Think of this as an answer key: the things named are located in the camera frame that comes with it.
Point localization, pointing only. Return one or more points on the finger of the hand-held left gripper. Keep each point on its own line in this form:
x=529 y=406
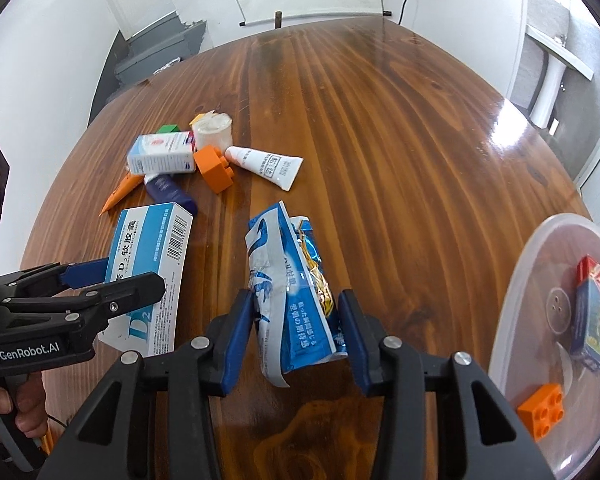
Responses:
x=82 y=272
x=130 y=292

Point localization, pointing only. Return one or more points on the yellow building block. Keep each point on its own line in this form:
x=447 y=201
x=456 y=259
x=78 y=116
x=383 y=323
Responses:
x=197 y=119

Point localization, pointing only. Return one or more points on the white bottle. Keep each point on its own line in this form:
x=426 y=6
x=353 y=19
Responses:
x=554 y=126

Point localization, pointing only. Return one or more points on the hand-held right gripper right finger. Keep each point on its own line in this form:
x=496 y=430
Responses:
x=352 y=340

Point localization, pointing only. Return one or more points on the clear plastic bowl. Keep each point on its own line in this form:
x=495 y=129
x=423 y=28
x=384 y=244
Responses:
x=530 y=285

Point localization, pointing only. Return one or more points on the white tube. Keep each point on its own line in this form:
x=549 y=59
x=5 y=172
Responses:
x=270 y=165

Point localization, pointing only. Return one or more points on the large blue white medicine box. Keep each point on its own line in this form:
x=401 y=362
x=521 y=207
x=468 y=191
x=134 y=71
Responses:
x=145 y=240

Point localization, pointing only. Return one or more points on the green building block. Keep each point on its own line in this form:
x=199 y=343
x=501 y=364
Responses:
x=168 y=129

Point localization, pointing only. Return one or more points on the white pedestal sink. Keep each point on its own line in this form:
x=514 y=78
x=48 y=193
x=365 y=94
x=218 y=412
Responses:
x=550 y=85

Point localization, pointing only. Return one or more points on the small orange building block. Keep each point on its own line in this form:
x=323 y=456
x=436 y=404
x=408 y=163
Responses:
x=542 y=412

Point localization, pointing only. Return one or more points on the grey cabinet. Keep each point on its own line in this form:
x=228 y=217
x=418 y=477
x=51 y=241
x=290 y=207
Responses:
x=155 y=45

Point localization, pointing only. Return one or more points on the orange tube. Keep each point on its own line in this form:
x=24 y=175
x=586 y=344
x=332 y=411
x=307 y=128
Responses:
x=122 y=191

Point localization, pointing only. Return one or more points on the dark wooden post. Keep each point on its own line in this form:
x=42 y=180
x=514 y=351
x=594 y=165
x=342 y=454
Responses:
x=278 y=19

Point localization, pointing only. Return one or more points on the dark blue tube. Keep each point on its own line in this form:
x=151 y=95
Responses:
x=169 y=190

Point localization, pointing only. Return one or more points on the white gauze roll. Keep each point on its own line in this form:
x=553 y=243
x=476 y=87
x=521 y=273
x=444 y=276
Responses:
x=213 y=132

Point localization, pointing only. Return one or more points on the small white blue medicine box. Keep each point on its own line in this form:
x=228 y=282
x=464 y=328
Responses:
x=160 y=152

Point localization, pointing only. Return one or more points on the blue white packet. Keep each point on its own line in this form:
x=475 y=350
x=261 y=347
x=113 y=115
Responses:
x=280 y=270

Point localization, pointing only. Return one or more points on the person's left hand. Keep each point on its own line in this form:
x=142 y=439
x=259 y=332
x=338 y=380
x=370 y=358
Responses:
x=22 y=410

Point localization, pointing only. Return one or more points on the large orange building block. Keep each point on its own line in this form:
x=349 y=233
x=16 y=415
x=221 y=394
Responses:
x=215 y=170

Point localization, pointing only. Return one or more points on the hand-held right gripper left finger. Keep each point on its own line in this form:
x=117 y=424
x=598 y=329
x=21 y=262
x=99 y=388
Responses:
x=240 y=332

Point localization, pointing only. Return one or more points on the red blue card box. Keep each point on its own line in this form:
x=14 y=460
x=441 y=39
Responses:
x=595 y=310

